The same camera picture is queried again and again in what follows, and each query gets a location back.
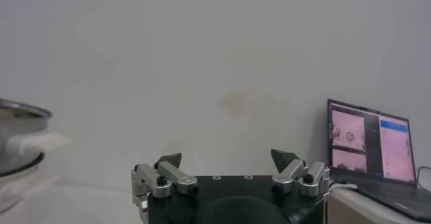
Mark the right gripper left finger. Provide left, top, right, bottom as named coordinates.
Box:
left=131, top=153, right=199, bottom=199

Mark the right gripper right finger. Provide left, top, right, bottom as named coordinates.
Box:
left=270, top=149, right=331, bottom=198

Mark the perforated steel steamer basket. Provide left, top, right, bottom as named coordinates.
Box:
left=0, top=98, right=53, bottom=176

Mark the dark laptop with pink screen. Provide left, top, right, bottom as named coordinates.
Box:
left=326, top=98, right=431, bottom=222

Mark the cream electric cooker pot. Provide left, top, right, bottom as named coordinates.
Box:
left=0, top=131, right=73, bottom=213

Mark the white cable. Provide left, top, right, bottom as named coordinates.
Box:
left=328, top=182, right=358, bottom=193

